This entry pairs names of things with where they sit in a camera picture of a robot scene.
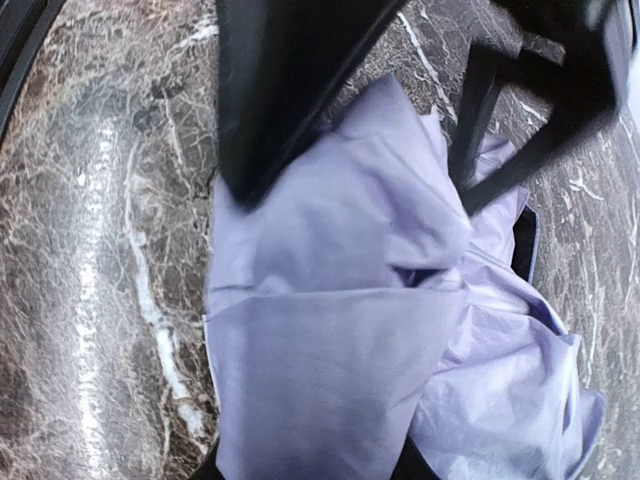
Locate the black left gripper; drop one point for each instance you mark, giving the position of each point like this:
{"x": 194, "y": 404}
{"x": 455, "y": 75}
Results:
{"x": 577, "y": 56}

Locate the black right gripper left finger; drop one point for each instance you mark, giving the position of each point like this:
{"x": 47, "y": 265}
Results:
{"x": 208, "y": 469}

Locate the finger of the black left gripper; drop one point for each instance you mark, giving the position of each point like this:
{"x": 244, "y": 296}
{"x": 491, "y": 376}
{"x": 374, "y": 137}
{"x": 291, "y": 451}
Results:
{"x": 281, "y": 64}

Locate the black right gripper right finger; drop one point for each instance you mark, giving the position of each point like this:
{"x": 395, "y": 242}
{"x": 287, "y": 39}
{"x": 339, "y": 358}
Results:
{"x": 411, "y": 464}

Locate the lavender and black folding umbrella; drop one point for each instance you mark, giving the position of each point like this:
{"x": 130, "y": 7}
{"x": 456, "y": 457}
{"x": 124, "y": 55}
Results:
{"x": 359, "y": 304}

